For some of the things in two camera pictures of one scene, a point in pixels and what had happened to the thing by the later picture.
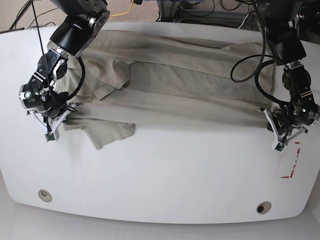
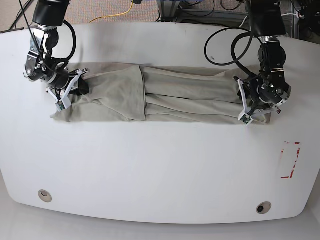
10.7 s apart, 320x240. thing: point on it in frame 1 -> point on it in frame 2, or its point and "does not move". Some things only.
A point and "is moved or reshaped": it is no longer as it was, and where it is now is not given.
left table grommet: x=45 y=195 does not move
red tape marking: x=294 y=164 does not move
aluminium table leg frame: x=167 y=10 does not move
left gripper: x=51 y=124 -> x=62 y=95
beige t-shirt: x=124 y=78 is moved or reshaped
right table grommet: x=263 y=207 does not move
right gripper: x=279 y=125 -> x=249 y=115
